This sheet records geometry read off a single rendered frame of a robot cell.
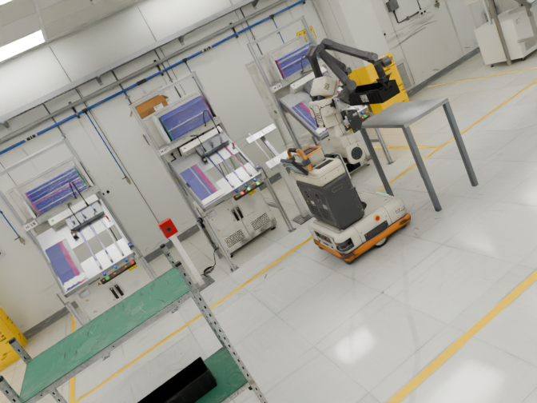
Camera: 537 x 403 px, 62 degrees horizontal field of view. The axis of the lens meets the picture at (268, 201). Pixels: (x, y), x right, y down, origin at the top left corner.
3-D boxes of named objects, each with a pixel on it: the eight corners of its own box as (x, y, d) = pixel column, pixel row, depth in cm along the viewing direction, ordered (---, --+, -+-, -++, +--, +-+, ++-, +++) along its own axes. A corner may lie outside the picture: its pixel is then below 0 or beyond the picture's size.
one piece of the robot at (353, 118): (350, 135, 355) (340, 110, 349) (334, 135, 381) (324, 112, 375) (366, 125, 359) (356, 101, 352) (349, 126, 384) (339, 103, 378)
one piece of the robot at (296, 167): (315, 180, 347) (293, 163, 339) (297, 176, 379) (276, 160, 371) (323, 169, 347) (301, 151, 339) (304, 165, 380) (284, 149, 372)
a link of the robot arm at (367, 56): (321, 49, 347) (322, 43, 336) (324, 41, 347) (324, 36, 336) (375, 65, 344) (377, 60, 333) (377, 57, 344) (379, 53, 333)
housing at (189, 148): (224, 138, 492) (223, 129, 480) (186, 161, 478) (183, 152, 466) (220, 134, 495) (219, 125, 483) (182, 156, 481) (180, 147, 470)
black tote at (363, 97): (347, 106, 397) (341, 95, 394) (362, 97, 401) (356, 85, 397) (383, 102, 344) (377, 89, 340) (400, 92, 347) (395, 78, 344)
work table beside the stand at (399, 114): (438, 212, 368) (403, 124, 345) (389, 199, 434) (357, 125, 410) (479, 184, 378) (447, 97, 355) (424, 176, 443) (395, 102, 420)
